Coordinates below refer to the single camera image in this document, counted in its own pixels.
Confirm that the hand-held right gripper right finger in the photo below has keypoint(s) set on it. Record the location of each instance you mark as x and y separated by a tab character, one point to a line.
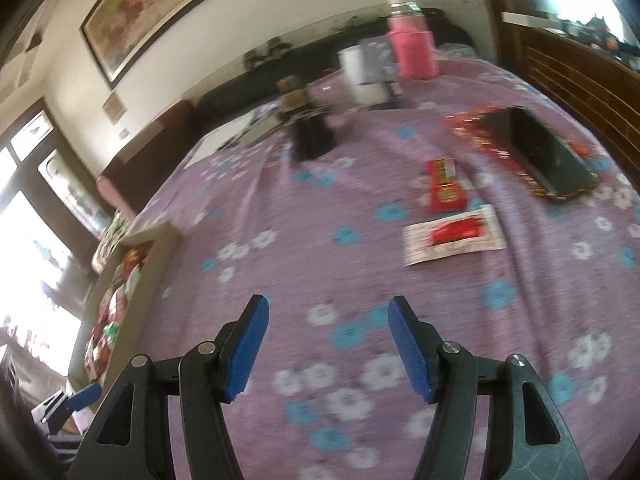
410	350

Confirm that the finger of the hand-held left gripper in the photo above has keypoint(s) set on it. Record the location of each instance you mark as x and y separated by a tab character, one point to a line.
85	396

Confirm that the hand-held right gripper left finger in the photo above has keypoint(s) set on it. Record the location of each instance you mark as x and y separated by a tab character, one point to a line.
247	345

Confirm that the heap of mixed snack packets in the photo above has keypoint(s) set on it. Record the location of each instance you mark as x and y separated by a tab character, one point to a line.
117	310

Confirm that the shallow cardboard box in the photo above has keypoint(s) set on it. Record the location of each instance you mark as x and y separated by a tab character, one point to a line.
160	260

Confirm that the white snack packet red print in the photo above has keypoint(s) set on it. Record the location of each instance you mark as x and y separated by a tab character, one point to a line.
452	234

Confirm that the purple floral bedsheet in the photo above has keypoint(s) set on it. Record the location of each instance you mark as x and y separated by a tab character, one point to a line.
350	260

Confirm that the brown patterned cloth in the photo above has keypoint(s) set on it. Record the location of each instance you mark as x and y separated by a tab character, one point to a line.
112	235

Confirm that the small red yellow snack packet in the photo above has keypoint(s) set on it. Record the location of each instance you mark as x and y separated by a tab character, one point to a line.
445	185

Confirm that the white paper sheet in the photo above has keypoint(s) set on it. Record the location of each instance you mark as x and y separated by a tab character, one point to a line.
220	137

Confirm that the black square container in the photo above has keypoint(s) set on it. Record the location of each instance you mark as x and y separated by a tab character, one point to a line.
312	135

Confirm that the black smartphone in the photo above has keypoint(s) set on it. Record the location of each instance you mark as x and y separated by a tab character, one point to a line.
540	152

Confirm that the white cup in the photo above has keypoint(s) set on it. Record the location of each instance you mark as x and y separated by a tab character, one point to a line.
360	77

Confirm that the grey printed card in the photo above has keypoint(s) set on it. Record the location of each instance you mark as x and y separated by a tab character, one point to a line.
375	60

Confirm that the pink bottle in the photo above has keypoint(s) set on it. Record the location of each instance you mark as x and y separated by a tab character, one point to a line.
412	45

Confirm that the wooden headboard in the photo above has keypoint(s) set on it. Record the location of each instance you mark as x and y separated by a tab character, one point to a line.
575	85

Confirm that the window with dark frame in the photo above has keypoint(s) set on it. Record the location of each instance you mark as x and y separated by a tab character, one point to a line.
35	240

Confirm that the small wall frame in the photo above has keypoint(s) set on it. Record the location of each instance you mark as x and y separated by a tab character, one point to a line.
113	108

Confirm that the framed wall painting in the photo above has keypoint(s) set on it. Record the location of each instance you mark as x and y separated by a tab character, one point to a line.
165	5

